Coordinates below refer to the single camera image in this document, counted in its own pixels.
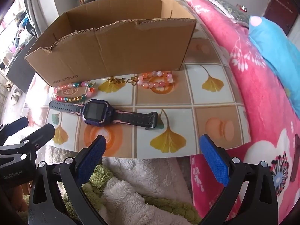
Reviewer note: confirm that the dark red door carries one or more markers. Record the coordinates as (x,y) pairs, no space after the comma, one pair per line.
(279,9)

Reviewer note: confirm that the pink floral blanket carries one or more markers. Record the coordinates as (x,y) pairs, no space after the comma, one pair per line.
(257,98)

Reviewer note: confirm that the hanging clothes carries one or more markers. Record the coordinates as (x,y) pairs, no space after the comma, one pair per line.
(23,25)

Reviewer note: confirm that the white curtain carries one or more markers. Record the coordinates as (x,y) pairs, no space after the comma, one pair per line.
(39,4)

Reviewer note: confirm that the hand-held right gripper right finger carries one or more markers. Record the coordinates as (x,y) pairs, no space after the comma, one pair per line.
(214,161)

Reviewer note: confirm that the brown cardboard box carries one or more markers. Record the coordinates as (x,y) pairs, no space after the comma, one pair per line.
(117,51)

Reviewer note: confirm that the dark cabinet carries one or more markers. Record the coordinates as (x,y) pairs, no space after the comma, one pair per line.
(21,70)

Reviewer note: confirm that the purple black smartwatch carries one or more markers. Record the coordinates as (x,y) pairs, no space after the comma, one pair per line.
(96,111)

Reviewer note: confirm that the grey patterned blanket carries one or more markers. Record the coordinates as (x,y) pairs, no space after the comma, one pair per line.
(229,9)

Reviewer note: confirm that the blue pillow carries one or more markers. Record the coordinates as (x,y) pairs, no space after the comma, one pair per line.
(269,46)

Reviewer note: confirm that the gold butterfly charm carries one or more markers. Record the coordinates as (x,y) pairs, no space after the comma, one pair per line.
(133,80)

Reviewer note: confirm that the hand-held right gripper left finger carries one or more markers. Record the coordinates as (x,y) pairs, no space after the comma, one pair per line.
(92,159)

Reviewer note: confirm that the pale slipper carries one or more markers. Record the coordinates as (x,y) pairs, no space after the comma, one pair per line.
(16,96)
(9,85)

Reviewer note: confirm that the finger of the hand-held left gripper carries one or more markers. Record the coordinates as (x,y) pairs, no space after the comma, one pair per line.
(16,124)
(41,133)

